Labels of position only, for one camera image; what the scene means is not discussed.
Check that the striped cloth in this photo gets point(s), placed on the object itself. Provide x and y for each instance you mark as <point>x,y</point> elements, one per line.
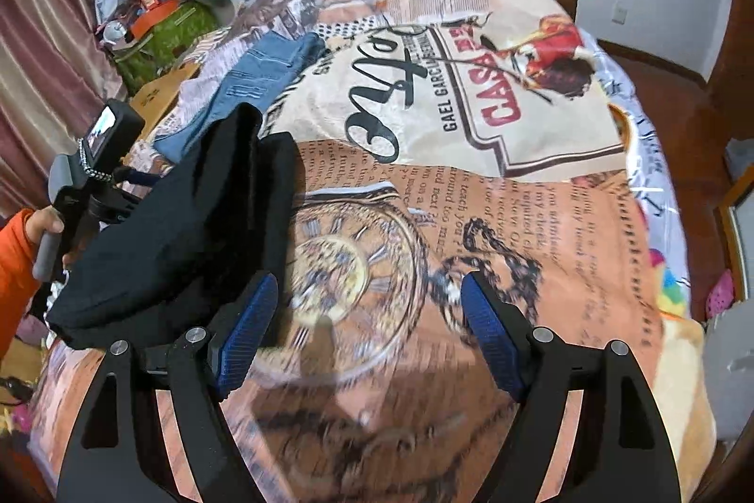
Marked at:
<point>221,46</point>

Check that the white wall socket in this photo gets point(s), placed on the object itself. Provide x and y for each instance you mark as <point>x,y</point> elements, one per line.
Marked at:
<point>619,12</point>

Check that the brown wooden door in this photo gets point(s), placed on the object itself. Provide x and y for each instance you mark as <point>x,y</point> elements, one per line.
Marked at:
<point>736,67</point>

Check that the green patterned storage bag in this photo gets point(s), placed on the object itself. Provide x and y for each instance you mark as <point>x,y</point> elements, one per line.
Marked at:
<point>171,37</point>

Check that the person's left forearm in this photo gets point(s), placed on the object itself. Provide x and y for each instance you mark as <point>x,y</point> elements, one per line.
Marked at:
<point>15,279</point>

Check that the blue jeans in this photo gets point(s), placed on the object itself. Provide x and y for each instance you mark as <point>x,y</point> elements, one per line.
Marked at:
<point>259,73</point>

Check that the black pants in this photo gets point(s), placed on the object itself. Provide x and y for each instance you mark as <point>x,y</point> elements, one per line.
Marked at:
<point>194,220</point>

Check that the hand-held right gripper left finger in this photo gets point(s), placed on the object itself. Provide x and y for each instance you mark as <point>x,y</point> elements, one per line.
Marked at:
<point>244,338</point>

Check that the pink slipper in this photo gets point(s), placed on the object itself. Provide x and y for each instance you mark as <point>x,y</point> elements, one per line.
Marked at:
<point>721,294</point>

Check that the bamboo lap desk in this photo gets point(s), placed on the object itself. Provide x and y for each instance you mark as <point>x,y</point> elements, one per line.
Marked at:
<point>159,93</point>

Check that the person's left hand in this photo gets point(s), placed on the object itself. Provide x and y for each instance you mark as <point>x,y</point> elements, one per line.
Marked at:
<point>44,223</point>

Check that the white panel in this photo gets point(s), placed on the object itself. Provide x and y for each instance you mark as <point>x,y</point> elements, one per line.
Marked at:
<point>727,373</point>

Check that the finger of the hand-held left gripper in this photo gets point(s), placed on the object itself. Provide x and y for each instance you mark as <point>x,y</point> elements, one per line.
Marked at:
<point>135,178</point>

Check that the wardrobe sliding mirror door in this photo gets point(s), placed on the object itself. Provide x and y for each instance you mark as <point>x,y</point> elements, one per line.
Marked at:
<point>739,220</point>

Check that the striped pink curtain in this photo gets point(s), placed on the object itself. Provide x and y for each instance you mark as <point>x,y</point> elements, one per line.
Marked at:
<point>41,67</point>

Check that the wooden bed post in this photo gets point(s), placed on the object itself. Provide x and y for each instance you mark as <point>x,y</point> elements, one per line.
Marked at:
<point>566,2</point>

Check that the printed blanket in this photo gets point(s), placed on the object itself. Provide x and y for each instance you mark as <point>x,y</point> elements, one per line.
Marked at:
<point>530,185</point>

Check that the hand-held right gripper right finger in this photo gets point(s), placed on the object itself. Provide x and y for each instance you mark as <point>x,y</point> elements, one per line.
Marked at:
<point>492,338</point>

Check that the orange box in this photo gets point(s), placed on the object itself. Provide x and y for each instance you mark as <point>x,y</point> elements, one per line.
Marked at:
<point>156,14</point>

